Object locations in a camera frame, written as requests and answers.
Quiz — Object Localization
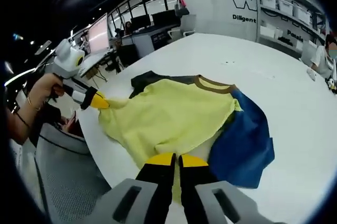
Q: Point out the row of white storage bins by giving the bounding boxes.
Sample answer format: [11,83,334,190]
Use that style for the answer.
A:
[259,0,313,24]

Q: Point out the white metal shelving rack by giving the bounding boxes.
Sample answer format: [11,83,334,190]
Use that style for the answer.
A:
[254,0,332,51]

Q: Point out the large standing display screen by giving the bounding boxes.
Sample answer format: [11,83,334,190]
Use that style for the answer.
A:
[88,13,110,53]

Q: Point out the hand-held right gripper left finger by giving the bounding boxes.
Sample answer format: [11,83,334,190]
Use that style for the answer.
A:
[101,152,176,224]

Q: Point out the small white object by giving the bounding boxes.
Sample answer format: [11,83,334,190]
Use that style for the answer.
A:
[306,67,318,81]

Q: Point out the yellow blue grey garment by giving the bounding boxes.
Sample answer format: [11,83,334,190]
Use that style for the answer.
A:
[98,70,275,203]

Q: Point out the grey hanging bag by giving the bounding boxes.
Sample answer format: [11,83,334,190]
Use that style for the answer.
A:
[175,5,190,16]

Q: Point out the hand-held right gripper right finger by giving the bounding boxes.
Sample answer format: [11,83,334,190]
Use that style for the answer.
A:
[179,154,266,224]

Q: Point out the person's left hand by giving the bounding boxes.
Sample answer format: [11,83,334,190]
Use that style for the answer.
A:
[28,72,66,111]

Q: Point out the black computer monitor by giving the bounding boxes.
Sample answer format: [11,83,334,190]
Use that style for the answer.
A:
[131,14,151,29]
[152,10,176,27]

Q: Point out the dark office desk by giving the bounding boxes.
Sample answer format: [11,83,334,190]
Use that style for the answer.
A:
[120,33,156,64]

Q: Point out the white side desk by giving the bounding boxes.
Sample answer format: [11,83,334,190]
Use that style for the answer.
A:
[77,50,113,77]

